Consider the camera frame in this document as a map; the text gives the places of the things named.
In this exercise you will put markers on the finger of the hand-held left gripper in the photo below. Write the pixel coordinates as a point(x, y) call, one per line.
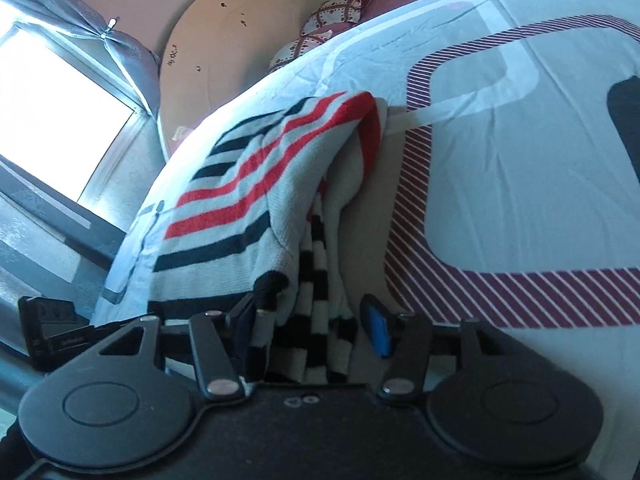
point(55, 342)

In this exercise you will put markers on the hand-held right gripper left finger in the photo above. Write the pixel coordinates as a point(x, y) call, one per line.
point(245, 322)

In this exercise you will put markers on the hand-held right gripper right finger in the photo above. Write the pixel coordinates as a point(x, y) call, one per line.
point(378, 331)

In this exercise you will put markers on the striped knit sweater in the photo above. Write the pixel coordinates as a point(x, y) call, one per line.
point(240, 195)

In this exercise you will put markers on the window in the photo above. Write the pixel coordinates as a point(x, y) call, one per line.
point(55, 110)

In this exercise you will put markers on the cream round headboard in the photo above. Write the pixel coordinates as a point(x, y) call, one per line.
point(215, 50)

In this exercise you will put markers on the white maroon patterned pillow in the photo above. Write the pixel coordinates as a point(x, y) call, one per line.
point(330, 12)
point(300, 46)

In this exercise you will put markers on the metal curtain clip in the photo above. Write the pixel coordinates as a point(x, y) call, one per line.
point(109, 25)

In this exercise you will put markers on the grey blue curtain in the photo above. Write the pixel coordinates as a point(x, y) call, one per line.
point(75, 5)

